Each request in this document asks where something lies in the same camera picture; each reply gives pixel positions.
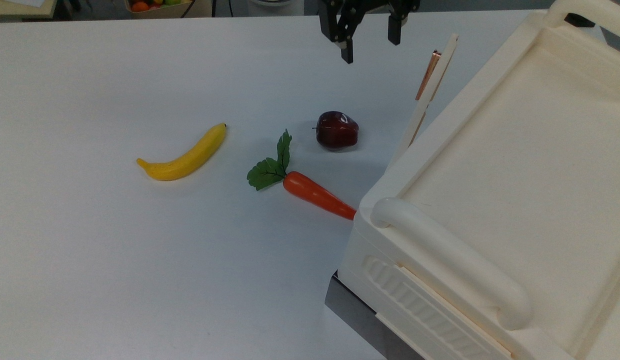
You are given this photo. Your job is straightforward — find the yellow toy banana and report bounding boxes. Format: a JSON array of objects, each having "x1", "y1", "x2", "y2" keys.
[{"x1": 136, "y1": 122, "x2": 228, "y2": 182}]

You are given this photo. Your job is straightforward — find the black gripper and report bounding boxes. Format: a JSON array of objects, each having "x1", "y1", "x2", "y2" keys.
[{"x1": 317, "y1": 0, "x2": 421, "y2": 65}]

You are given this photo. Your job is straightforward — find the dark red toy apple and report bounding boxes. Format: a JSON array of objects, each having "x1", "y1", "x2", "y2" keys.
[{"x1": 313, "y1": 111, "x2": 360, "y2": 151}]

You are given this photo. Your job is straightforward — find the basket of toy fruit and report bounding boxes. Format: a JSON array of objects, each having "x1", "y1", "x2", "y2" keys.
[{"x1": 123, "y1": 0, "x2": 214, "y2": 20}]

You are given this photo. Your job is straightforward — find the light wooden table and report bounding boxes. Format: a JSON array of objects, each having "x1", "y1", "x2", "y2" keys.
[{"x1": 0, "y1": 0, "x2": 59, "y2": 22}]

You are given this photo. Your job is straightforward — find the cream cabinet door copper handle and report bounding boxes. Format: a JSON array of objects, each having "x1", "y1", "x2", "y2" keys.
[{"x1": 387, "y1": 33, "x2": 460, "y2": 170}]

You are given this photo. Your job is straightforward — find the orange toy carrot green leaves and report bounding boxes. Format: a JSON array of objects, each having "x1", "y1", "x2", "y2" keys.
[{"x1": 246, "y1": 129, "x2": 358, "y2": 221}]

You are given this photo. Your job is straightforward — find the cream plastic storage cabinet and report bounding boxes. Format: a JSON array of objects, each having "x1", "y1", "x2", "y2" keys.
[{"x1": 337, "y1": 0, "x2": 620, "y2": 360}]

